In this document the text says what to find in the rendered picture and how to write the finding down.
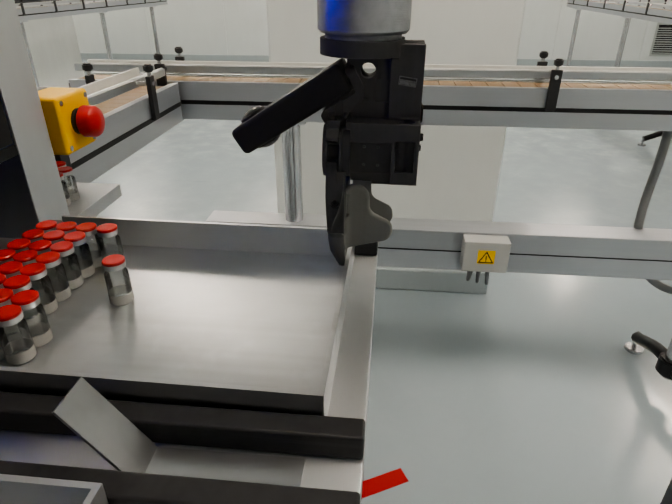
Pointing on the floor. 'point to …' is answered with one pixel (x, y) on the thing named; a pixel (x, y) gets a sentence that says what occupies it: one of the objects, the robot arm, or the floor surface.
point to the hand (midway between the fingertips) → (336, 251)
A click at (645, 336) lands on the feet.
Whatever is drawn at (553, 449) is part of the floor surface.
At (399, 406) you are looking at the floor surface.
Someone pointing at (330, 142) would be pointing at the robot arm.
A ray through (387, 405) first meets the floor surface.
